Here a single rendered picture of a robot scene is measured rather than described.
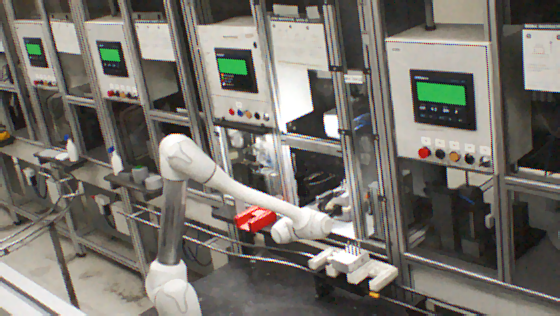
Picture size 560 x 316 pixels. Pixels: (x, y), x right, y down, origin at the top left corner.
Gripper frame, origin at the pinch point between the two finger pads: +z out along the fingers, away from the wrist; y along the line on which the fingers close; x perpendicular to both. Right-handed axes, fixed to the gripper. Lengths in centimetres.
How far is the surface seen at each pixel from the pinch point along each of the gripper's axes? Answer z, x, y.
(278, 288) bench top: -35.6, 11.6, -32.4
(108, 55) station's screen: -17, 146, 65
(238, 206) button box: -25, 43, -2
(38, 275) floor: -47, 273, -100
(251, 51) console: -15, 27, 72
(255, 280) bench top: -36, 26, -32
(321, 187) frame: 18.1, 29.7, -7.7
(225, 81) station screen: -17, 46, 57
